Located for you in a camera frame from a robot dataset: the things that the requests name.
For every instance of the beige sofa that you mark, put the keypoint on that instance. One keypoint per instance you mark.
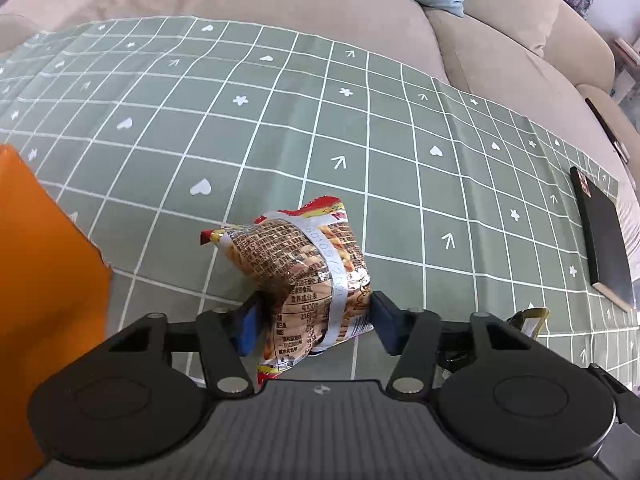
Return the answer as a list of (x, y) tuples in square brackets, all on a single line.
[(468, 54)]

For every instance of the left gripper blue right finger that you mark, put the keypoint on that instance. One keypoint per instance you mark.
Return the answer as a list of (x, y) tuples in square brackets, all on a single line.
[(413, 337)]

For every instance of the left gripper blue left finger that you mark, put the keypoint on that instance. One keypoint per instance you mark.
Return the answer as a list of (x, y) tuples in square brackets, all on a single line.
[(223, 338)]

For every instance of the orange cardboard box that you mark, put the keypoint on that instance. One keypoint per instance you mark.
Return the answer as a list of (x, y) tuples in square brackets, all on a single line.
[(54, 296)]

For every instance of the peanut snack bag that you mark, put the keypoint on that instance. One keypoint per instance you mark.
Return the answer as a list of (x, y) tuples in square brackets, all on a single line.
[(310, 260)]

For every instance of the green checkered tablecloth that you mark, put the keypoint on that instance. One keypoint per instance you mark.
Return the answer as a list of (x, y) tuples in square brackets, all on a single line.
[(148, 131)]

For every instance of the dark book on sofa arm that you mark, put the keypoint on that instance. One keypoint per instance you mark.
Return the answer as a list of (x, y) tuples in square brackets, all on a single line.
[(620, 148)]

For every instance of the clear mixed nuts bag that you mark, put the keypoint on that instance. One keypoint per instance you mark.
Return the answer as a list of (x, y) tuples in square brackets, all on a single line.
[(529, 321)]

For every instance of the black notebook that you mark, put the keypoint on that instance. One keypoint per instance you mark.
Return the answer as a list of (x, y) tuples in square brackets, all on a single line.
[(608, 265)]

